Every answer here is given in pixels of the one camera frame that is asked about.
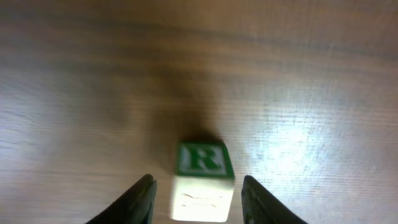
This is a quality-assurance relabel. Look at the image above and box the wooden block green R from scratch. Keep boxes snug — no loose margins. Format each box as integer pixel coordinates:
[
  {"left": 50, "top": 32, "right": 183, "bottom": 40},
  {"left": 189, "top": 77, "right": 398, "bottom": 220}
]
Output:
[{"left": 170, "top": 141, "right": 236, "bottom": 223}]

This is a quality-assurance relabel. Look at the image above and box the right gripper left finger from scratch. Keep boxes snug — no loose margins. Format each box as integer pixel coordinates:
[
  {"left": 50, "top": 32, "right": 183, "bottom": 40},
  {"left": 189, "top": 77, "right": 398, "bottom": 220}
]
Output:
[{"left": 86, "top": 174, "right": 157, "bottom": 224}]

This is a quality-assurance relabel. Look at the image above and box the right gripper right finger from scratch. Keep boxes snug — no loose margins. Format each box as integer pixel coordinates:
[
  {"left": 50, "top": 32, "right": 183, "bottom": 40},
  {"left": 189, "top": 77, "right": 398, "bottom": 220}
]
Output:
[{"left": 241, "top": 175, "right": 307, "bottom": 224}]

